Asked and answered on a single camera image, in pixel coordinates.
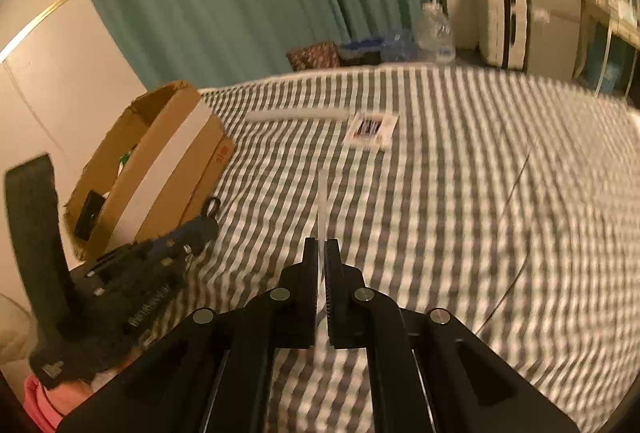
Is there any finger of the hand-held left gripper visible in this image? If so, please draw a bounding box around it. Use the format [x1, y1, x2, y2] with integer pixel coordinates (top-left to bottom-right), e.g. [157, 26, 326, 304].
[150, 212, 221, 266]

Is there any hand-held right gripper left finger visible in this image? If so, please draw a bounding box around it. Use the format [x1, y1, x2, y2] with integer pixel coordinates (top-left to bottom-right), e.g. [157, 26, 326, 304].
[59, 237, 321, 433]

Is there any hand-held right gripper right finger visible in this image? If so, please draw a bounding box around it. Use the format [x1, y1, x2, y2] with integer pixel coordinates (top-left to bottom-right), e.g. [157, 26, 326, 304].
[324, 239, 581, 433]

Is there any thin white stick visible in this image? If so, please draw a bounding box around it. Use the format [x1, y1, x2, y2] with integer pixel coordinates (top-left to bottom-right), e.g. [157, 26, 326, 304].
[315, 168, 331, 329]

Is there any brown cardboard box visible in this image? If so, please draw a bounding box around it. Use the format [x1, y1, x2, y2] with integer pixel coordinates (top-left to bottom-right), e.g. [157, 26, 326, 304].
[62, 80, 236, 262]

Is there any person's left forearm pink sleeve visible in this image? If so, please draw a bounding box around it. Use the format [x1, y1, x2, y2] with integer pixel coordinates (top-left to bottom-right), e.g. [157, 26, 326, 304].
[22, 373, 96, 433]

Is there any black rectangular item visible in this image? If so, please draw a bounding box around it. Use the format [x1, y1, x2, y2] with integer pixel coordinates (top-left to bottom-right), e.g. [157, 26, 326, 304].
[75, 190, 109, 242]

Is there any white card with barcode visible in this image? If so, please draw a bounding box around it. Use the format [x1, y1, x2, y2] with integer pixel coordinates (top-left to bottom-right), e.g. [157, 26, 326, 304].
[343, 110, 400, 152]

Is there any brown patterned bag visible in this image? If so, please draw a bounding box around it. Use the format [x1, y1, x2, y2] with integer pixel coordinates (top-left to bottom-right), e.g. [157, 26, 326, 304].
[287, 42, 344, 72]

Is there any black bag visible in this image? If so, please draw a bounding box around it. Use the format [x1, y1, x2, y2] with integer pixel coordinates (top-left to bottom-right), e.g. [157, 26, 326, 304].
[340, 47, 387, 67]

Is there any blue flat item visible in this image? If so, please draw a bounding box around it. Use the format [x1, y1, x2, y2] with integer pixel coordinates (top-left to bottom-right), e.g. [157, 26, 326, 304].
[340, 36, 386, 52]

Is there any small blue-tinted bottle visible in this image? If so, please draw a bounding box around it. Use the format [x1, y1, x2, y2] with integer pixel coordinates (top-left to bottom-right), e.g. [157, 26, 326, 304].
[382, 29, 419, 63]

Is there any large clear water bottle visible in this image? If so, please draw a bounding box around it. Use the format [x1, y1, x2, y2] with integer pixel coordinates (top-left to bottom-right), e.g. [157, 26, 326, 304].
[417, 2, 456, 64]

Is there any white suitcase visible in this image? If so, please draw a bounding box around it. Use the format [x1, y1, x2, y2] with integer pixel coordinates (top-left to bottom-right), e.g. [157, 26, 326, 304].
[474, 0, 531, 69]

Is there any grey mini fridge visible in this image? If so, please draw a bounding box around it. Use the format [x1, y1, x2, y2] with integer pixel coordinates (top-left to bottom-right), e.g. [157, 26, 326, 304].
[522, 0, 589, 82]

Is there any white dressing table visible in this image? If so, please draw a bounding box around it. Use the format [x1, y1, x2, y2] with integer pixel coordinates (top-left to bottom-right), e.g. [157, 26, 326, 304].
[575, 0, 640, 107]

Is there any thin dark cable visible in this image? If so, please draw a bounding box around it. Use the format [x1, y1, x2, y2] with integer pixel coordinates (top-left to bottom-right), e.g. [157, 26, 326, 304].
[477, 138, 542, 335]

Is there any gold wall trim strip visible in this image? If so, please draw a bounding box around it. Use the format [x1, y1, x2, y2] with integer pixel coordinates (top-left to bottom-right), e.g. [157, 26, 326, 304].
[0, 0, 86, 62]

